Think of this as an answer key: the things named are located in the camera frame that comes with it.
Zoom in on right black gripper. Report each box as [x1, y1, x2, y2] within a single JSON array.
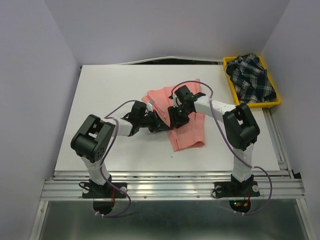
[[166, 104, 192, 130]]

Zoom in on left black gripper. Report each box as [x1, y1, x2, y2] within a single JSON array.
[[138, 109, 170, 134]]

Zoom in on pink pleated skirt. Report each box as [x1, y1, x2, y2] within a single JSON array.
[[142, 86, 205, 152]]

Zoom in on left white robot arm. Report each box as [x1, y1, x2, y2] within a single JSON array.
[[70, 100, 170, 199]]

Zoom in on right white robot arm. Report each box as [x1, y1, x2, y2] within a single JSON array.
[[168, 85, 260, 199]]

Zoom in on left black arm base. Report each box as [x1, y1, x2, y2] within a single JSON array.
[[78, 180, 131, 218]]

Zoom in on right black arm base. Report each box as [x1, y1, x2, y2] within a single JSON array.
[[211, 181, 260, 215]]

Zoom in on yellow plastic bin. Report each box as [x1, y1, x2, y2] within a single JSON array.
[[222, 53, 281, 108]]

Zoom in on plaid dark skirt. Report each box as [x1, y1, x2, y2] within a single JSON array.
[[226, 53, 277, 104]]

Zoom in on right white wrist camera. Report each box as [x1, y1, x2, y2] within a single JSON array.
[[170, 95, 182, 108]]

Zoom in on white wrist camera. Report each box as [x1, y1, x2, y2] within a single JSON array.
[[146, 100, 155, 112], [170, 95, 182, 108]]

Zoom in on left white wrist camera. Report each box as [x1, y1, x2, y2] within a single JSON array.
[[146, 100, 155, 112]]

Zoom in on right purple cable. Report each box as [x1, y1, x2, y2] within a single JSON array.
[[168, 80, 273, 216]]

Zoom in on purple cable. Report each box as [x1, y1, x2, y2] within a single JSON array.
[[168, 80, 273, 216], [94, 99, 151, 218]]

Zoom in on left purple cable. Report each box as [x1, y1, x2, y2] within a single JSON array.
[[94, 99, 151, 218]]

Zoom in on aluminium frame rail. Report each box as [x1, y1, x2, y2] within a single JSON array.
[[30, 109, 316, 240]]

